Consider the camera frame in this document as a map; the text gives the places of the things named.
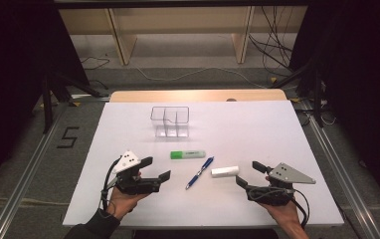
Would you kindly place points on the black tripod stand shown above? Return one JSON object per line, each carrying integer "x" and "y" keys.
{"x": 55, "y": 93}
{"x": 310, "y": 83}

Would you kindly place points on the light wooden table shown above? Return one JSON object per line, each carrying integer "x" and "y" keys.
{"x": 178, "y": 95}

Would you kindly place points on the green highlighter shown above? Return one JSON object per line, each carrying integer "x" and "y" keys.
{"x": 188, "y": 154}

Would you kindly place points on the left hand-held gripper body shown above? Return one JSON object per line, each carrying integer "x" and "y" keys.
{"x": 130, "y": 184}

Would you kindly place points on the person's left hand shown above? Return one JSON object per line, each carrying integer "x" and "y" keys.
{"x": 121, "y": 202}

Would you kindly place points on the white stick eraser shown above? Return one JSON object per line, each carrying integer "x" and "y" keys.
{"x": 225, "y": 171}

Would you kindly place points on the aluminium floor rail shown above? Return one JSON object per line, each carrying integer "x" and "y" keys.
{"x": 22, "y": 186}
{"x": 340, "y": 172}

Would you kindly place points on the wooden bench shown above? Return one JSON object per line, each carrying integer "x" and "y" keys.
{"x": 178, "y": 20}

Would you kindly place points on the black curtain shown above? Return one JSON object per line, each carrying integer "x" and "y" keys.
{"x": 15, "y": 66}
{"x": 360, "y": 83}

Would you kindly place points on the clear acrylic pen holder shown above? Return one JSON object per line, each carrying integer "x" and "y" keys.
{"x": 170, "y": 122}

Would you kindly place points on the blue pen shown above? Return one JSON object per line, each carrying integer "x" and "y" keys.
{"x": 199, "y": 173}

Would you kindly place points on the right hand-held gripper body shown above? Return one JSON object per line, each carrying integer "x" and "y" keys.
{"x": 287, "y": 176}

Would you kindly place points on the person's right hand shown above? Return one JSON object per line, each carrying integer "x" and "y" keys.
{"x": 287, "y": 214}

